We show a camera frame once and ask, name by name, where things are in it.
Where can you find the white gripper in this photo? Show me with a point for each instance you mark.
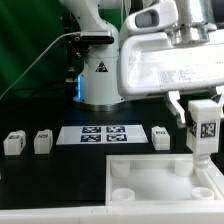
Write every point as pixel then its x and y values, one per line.
pixel 151 66

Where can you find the white square tabletop part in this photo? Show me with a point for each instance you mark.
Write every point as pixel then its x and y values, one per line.
pixel 153 179

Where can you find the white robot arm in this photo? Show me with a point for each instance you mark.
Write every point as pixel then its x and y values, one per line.
pixel 98 79

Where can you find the white obstacle fixture right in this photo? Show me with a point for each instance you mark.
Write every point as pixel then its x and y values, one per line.
pixel 212 178

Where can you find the white sheet with tags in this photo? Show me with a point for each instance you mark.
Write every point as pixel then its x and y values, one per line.
pixel 112 134

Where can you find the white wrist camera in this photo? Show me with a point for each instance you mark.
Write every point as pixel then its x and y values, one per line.
pixel 157 17

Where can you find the black camera on mount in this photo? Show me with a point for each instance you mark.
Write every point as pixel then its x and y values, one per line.
pixel 101 37

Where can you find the white front rail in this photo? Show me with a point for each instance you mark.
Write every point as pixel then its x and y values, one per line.
pixel 188 213

